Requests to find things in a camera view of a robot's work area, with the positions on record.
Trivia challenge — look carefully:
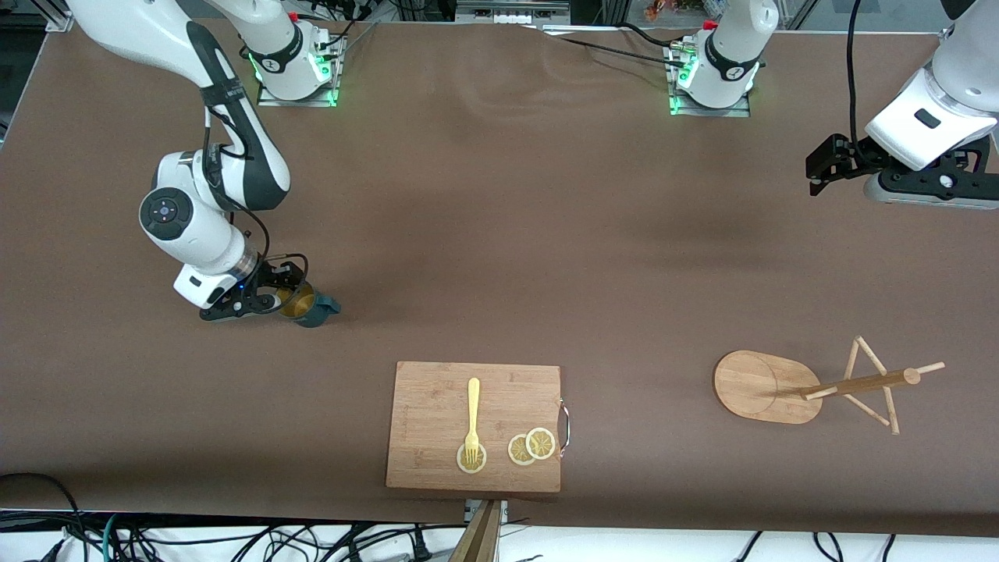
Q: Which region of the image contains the dark teal mug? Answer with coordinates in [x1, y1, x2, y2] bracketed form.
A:
[275, 279, 342, 329]

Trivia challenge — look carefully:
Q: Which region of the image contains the wooden cup rack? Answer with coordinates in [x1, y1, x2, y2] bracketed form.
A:
[713, 336, 946, 436]

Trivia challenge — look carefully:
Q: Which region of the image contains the bamboo cutting board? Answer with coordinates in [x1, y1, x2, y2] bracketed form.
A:
[386, 361, 571, 493]

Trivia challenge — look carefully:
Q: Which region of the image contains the yellow plastic fork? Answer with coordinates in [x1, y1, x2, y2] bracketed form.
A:
[464, 378, 482, 466]

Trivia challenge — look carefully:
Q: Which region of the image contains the grey metal equipment box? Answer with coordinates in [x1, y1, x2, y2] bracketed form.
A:
[456, 0, 572, 26]

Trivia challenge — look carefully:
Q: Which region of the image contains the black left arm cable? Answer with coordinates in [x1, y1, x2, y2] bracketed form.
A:
[848, 0, 881, 157]

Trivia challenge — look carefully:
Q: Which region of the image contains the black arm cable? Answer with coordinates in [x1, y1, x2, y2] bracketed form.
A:
[201, 101, 310, 271]
[848, 0, 881, 157]

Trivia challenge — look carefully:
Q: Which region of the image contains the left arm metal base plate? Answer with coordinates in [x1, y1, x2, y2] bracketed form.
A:
[666, 43, 752, 119]

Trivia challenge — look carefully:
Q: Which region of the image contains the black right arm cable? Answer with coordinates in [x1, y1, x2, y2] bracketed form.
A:
[201, 101, 310, 271]

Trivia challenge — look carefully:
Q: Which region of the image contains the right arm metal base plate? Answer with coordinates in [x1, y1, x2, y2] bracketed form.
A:
[256, 35, 346, 108]

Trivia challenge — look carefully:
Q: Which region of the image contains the short black table cable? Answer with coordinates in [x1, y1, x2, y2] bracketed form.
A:
[620, 22, 695, 52]

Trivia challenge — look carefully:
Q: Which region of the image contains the long black table cable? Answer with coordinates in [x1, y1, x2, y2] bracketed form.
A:
[539, 27, 691, 73]

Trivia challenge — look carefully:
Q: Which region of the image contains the black floor cable bundle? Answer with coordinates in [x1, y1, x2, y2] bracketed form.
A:
[125, 521, 438, 562]

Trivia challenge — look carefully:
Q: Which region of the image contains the thick black looped cable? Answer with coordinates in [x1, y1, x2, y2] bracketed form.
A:
[0, 471, 88, 562]

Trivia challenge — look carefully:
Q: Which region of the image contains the teal cable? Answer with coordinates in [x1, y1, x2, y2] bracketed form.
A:
[100, 512, 127, 562]

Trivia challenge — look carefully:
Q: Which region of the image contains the metal clamp bracket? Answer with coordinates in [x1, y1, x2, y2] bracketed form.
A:
[464, 500, 509, 525]

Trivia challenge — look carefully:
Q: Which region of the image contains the wooden post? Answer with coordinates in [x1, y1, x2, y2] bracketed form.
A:
[449, 500, 502, 562]

